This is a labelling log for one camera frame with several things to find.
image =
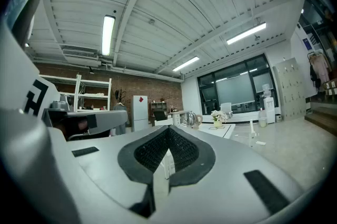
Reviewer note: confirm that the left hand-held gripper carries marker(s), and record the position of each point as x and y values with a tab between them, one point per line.
15	73

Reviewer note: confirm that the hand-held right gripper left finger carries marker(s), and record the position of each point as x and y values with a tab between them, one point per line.
105	165

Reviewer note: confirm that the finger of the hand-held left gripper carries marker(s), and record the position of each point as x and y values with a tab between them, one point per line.
110	117

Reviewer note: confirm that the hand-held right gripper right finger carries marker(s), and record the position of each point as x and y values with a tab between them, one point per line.
231	170

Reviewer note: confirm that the person's left forearm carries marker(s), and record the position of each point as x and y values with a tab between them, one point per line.
27	18

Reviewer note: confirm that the grey garment on stand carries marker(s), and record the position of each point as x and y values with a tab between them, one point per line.
121	130

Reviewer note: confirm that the black coat stand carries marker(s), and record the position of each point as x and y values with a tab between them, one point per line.
119	95

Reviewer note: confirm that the white refrigerator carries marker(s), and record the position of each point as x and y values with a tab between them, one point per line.
139	112

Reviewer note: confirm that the white power strip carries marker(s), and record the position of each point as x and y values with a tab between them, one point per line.
260	142

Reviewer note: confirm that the white shelf rack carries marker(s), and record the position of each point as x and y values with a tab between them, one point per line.
79	86

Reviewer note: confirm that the small wooden shelf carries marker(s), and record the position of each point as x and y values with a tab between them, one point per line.
158	106

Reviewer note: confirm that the black chair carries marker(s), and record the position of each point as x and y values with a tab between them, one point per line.
160	115

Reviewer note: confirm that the pink flowers in pale pot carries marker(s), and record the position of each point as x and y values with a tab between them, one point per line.
218	118

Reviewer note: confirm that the pale translucent jug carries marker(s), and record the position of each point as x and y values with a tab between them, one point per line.
263	122

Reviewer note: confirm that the white office chair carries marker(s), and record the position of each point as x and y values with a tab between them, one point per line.
226	108

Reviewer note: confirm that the white air conditioner unit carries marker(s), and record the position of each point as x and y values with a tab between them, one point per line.
81	56

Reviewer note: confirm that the white desk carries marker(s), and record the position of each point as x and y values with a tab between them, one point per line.
179	113

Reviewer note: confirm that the white water dispenser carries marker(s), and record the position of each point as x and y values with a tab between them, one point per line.
268	110

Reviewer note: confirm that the ceiling tube light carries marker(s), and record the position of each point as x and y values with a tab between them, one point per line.
108	35
246	33
185	63

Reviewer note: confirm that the black framed window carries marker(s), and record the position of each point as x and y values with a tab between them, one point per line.
237	86

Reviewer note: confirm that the white locker cabinet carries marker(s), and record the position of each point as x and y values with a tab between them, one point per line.
289	89

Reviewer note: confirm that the wooden steps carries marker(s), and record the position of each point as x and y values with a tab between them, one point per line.
322	119

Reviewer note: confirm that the clothes rack with pink garments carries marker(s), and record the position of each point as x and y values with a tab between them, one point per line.
321	70

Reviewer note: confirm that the blue wall poster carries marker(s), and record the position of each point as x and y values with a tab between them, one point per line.
307	44

